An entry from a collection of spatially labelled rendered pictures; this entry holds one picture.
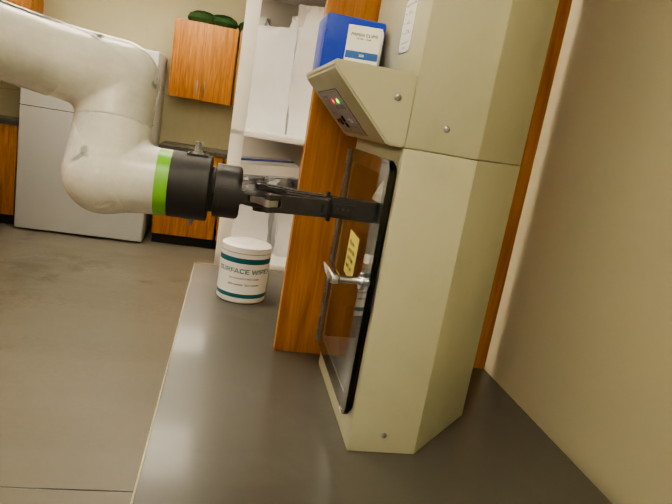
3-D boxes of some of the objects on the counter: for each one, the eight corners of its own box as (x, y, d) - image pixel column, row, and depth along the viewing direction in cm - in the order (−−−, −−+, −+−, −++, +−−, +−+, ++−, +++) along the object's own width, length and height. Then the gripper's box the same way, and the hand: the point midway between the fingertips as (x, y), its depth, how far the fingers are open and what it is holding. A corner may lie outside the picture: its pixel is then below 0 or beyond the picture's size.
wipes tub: (263, 291, 162) (270, 239, 159) (265, 306, 150) (273, 251, 146) (216, 286, 159) (223, 233, 156) (214, 301, 147) (222, 244, 144)
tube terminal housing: (430, 372, 125) (512, -1, 109) (494, 459, 94) (622, -44, 78) (318, 363, 120) (386, -30, 104) (347, 451, 89) (450, -89, 73)
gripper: (214, 167, 74) (390, 194, 79) (217, 158, 86) (369, 182, 91) (207, 224, 75) (380, 247, 80) (211, 207, 88) (361, 228, 93)
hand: (352, 209), depth 85 cm, fingers closed
